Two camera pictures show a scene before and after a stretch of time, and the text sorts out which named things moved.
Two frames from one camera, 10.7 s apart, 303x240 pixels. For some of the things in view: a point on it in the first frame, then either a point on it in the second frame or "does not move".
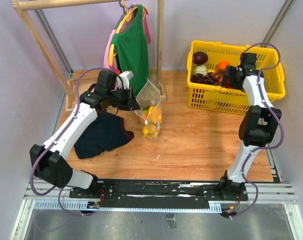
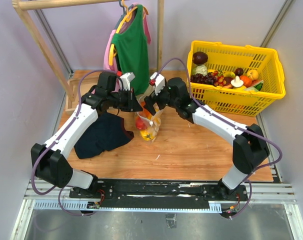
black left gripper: [131, 103] does not move
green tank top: [132, 51] does not move
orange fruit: [222, 65] -> [145, 113]
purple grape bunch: [208, 79] does not move
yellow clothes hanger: [127, 17] does not move
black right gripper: [230, 71] -> [150, 100]
